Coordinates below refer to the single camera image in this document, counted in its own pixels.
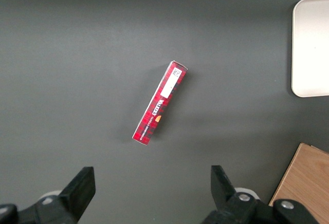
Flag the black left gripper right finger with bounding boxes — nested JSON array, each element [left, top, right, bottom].
[[202, 165, 320, 224]]

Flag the wooden board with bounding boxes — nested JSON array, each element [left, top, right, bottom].
[[268, 142, 329, 224]]

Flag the red shortbread cookie box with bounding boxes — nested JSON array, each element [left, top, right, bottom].
[[132, 60, 189, 146]]

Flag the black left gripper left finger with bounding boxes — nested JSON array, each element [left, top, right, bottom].
[[0, 166, 97, 224]]

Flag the beige rectangular tray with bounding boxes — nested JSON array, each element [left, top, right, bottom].
[[291, 0, 329, 98]]

